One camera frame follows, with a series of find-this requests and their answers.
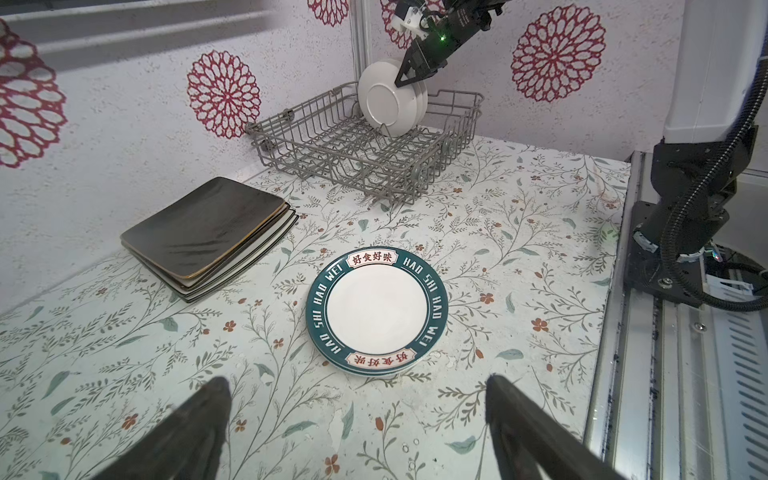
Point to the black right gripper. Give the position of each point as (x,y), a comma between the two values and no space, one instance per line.
(461,22)

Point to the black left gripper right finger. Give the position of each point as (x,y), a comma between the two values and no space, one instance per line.
(529,444)

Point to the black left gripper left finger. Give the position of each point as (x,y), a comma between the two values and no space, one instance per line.
(186,445)

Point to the black square plate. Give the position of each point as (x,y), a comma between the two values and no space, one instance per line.
(255,247)
(188,237)

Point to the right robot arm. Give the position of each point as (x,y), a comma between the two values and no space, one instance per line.
(708,137)

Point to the floral table mat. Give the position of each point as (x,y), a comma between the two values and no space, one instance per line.
(524,240)

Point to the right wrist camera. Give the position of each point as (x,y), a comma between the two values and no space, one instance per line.
(413,19)

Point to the grey wire dish rack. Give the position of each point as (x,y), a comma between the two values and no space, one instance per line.
(328,137)

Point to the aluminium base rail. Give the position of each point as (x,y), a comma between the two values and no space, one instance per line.
(679,392)

